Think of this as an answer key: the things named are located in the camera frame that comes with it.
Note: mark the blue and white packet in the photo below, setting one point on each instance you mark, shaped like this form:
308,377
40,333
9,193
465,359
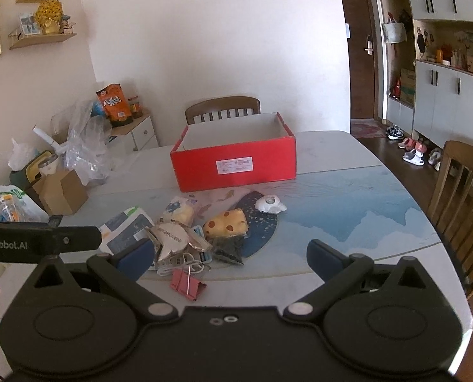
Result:
129,230

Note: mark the gold tree ornament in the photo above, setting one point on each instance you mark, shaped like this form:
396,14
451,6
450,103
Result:
49,14

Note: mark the orange snack bag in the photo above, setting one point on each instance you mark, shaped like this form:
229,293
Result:
115,105

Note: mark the grey tote bag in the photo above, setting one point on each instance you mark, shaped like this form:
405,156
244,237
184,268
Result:
393,32

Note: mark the white and green snack packet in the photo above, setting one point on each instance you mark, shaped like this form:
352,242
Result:
17,203

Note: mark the white tumbler cup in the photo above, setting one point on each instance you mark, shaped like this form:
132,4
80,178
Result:
49,166

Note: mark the clear plastic bags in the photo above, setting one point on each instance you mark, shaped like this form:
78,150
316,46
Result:
85,139

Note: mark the row of shelf ornaments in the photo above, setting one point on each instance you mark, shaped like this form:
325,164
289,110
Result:
451,57

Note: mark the brown wooden door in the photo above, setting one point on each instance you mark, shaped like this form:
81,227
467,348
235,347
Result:
358,67

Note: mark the cardboard box in cupboard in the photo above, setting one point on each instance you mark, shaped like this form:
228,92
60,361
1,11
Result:
407,87

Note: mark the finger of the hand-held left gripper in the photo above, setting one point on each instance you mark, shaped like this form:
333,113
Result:
81,238

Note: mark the silver foil packet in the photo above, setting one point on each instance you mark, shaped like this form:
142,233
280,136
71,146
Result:
173,238

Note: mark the white sideboard cabinet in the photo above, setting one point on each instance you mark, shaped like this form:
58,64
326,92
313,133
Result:
447,95

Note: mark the dark triangular packet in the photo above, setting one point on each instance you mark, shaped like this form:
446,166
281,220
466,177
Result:
226,248

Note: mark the wooden wall shelf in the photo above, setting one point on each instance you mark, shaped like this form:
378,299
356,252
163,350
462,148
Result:
41,41

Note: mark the white paper roll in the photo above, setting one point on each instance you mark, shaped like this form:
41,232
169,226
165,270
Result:
47,137

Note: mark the red cardboard box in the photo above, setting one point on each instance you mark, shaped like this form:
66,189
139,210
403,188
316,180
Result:
272,159

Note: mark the row of shoes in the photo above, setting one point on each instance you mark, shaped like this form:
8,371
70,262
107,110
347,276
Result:
413,158

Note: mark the wooden chair with slatted back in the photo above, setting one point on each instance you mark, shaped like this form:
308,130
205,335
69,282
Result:
459,155
220,103

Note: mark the yellow spotted plush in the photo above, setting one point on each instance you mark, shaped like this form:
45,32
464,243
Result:
228,223

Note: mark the glass jar with red label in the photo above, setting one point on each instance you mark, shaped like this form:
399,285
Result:
135,108

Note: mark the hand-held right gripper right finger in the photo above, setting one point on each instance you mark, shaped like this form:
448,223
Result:
323,259

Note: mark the small white wrapped snack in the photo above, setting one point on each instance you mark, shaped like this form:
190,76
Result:
270,206

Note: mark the marble pattern desktop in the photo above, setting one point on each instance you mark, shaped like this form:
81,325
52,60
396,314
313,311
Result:
340,175

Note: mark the dark green container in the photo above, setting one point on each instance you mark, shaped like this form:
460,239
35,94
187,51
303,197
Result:
17,179

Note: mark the patterned door rug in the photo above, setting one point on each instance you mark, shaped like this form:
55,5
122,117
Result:
366,129

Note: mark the small white cabinet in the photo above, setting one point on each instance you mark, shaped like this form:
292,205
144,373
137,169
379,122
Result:
145,131

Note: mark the blueberry bread packet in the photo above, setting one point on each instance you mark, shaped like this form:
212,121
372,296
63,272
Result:
179,211

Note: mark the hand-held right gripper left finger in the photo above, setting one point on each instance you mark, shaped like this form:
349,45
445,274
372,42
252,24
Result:
135,259

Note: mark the white plastic bag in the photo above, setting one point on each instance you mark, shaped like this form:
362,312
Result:
21,153

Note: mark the brown cardboard box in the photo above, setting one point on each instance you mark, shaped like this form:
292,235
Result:
67,193

